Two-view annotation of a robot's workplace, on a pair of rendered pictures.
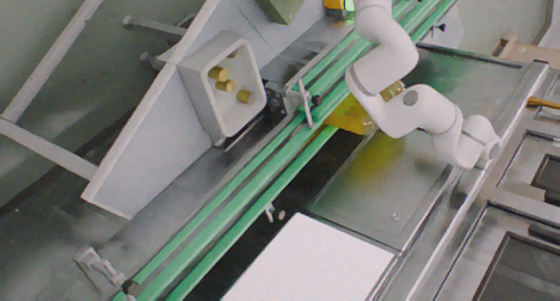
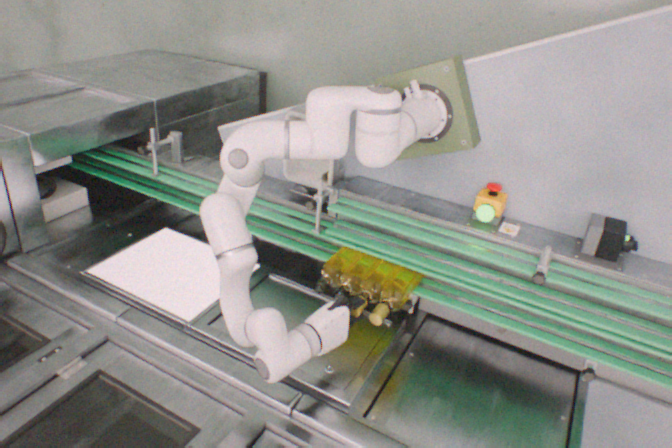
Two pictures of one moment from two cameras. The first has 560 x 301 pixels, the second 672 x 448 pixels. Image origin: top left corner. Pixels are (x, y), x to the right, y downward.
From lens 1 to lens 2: 1.49 m
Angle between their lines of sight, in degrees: 64
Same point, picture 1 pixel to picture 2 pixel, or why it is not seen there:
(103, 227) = not seen: hidden behind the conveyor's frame
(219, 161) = (277, 188)
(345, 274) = (180, 292)
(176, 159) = (271, 164)
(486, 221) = (220, 412)
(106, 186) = (228, 130)
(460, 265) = (170, 381)
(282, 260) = (210, 260)
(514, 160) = not seen: outside the picture
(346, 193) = (277, 294)
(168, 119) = not seen: hidden behind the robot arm
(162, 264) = (187, 180)
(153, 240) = (205, 171)
